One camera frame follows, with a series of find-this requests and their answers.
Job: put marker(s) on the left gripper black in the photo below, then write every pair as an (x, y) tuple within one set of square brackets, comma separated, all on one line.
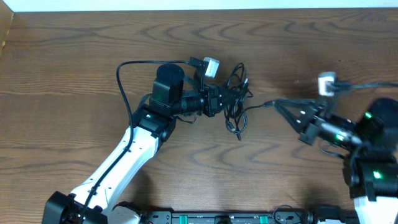
[(211, 95)]

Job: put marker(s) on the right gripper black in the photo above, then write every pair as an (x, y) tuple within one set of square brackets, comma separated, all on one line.
[(308, 130)]

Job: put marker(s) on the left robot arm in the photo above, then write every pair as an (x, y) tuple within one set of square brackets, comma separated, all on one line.
[(173, 95)]

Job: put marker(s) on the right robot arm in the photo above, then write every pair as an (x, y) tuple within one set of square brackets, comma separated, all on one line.
[(370, 167)]

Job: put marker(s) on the wooden side panel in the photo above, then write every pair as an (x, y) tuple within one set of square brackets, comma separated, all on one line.
[(6, 19)]

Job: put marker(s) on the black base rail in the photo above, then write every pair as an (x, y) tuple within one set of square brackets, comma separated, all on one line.
[(279, 216)]

